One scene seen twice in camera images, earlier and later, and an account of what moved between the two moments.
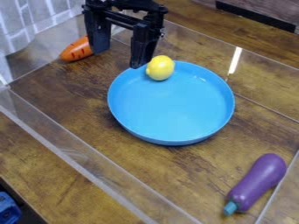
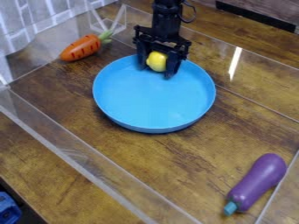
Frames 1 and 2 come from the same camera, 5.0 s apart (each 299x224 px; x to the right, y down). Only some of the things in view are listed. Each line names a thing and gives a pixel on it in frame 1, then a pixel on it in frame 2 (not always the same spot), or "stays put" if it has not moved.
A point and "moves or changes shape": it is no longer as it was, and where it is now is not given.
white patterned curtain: [23, 17] stays put
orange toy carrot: [79, 50] stays put
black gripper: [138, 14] to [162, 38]
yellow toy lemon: [161, 67] moves or changes shape
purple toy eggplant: [266, 176] stays put
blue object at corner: [11, 213] stays put
